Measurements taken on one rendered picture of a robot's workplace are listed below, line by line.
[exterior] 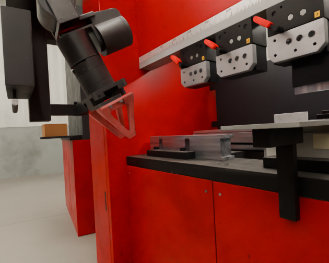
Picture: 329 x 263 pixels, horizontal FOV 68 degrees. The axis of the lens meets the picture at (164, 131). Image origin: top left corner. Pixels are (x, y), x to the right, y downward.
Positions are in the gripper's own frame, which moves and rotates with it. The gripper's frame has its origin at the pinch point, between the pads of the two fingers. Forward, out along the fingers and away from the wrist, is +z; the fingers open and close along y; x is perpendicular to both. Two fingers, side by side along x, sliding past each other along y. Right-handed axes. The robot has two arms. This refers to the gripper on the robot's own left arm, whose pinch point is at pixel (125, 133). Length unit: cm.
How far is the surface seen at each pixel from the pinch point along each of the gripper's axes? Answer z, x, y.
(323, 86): 16, -51, -7
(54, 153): 48, 5, 689
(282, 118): 15.9, -34.7, -5.1
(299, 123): 11.8, -23.1, -17.6
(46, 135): -6, 8, 208
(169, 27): -23, -56, 50
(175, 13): -27, -59, 46
